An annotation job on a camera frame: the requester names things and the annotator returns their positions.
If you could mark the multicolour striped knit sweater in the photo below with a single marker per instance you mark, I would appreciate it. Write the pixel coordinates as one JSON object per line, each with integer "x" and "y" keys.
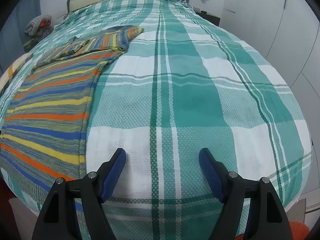
{"x": 44, "y": 133}

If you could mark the pile of clothes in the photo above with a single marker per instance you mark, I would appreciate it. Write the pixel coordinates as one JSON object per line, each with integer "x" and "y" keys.
{"x": 37, "y": 29}

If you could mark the dark bedside table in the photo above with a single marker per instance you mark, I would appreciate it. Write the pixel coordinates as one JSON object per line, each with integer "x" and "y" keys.
{"x": 207, "y": 16}

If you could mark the white wardrobe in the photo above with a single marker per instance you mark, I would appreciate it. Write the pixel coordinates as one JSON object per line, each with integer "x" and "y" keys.
{"x": 286, "y": 33}

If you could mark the cream patterned pillow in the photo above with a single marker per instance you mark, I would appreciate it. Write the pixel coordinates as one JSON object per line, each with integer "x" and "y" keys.
{"x": 13, "y": 69}

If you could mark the orange rug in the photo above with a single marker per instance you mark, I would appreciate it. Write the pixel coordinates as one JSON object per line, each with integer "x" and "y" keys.
{"x": 294, "y": 230}

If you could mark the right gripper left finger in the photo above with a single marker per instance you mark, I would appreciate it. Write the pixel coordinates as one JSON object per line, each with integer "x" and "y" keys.
{"x": 58, "y": 217}

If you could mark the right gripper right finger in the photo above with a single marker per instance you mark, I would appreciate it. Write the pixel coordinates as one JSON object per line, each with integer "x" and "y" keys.
{"x": 267, "y": 218}

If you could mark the blue curtain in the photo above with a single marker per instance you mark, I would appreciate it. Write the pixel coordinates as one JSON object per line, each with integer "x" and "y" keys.
{"x": 12, "y": 33}

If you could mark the teal plaid bedspread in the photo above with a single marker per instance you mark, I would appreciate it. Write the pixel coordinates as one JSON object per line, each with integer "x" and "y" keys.
{"x": 184, "y": 84}

